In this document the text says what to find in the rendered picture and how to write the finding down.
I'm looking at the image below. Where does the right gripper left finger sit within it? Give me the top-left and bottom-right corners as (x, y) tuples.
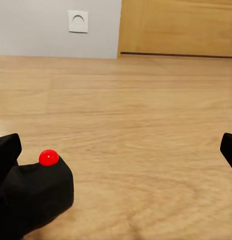
(0, 133), (22, 186)

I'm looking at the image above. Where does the digital camera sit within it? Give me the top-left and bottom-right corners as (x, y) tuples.
(0, 149), (74, 240)

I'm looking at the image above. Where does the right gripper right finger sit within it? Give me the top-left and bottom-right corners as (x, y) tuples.
(220, 133), (232, 167)

